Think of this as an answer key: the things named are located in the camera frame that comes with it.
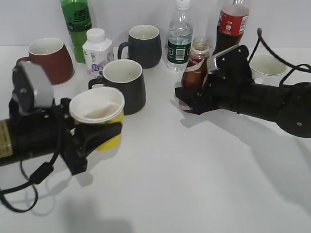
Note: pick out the black mug front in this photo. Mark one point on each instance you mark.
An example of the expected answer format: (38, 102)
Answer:
(127, 76)

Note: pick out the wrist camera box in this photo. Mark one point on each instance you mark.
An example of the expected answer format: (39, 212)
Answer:
(228, 58)
(32, 88)

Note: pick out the white milk carton bottle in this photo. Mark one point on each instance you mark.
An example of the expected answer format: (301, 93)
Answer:
(98, 52)

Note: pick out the clear water bottle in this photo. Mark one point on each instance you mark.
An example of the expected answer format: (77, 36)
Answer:
(180, 32)

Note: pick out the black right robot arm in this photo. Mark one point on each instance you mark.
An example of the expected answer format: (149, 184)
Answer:
(289, 106)

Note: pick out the green soda bottle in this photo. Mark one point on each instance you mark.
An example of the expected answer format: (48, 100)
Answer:
(78, 22)

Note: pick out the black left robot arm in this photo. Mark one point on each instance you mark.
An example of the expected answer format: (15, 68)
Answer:
(36, 133)

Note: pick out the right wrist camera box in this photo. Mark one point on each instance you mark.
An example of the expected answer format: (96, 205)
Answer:
(228, 58)

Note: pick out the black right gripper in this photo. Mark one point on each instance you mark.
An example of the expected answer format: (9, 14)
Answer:
(224, 93)

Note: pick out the dark grey mug rear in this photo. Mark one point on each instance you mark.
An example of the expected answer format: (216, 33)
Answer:
(144, 46)

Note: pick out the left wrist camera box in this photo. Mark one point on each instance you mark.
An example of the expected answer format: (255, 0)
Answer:
(32, 88)

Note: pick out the cola bottle red label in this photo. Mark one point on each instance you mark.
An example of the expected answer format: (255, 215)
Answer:
(231, 25)

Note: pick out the white ceramic mug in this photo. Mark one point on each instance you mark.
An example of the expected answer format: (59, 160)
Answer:
(267, 70)

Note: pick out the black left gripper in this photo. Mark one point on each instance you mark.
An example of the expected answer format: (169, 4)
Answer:
(65, 143)

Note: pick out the dark red ceramic mug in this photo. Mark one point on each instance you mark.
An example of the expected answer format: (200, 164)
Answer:
(53, 56)

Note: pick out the brown juice bottle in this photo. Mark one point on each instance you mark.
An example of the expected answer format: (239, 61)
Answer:
(195, 74)

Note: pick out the yellow paper cup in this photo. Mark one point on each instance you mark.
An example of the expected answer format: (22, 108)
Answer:
(98, 106)

